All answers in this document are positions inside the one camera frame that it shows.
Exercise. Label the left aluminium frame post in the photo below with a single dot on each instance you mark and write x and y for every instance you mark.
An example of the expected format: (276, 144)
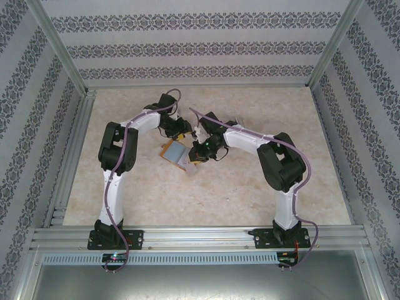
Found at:
(59, 47)

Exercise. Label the grey metal sheet panel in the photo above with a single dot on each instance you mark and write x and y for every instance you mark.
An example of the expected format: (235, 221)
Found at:
(200, 282)

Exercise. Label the orange card holder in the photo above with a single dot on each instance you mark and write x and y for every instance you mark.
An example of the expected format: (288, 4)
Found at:
(175, 153)

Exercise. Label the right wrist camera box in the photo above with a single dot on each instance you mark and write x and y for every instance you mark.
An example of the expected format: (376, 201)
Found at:
(197, 132)

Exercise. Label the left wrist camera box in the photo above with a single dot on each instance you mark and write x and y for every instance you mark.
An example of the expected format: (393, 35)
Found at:
(177, 117)

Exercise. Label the aluminium frame post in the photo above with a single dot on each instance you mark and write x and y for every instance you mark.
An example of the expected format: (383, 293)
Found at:
(334, 47)
(59, 47)

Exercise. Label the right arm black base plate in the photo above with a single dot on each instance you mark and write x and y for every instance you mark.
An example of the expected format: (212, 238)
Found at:
(265, 238)

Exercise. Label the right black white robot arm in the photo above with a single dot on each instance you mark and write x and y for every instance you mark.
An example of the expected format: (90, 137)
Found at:
(284, 206)

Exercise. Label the aluminium back frame bar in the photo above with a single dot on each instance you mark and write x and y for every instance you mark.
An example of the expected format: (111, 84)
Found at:
(200, 87)

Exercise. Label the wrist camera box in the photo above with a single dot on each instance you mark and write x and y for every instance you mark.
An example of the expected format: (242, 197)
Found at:
(197, 132)
(177, 117)

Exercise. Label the aluminium side rail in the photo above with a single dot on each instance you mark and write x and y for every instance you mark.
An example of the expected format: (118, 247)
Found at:
(79, 125)

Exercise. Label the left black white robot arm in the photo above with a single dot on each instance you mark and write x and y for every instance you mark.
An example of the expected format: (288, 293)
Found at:
(114, 200)

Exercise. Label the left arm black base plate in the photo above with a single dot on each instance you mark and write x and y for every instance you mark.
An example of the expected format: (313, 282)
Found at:
(134, 239)

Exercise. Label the aluminium mounting rail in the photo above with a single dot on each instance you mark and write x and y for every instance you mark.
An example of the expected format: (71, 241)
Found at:
(200, 237)

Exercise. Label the right aluminium frame post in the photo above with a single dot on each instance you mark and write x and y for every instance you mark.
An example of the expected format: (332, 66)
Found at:
(334, 47)

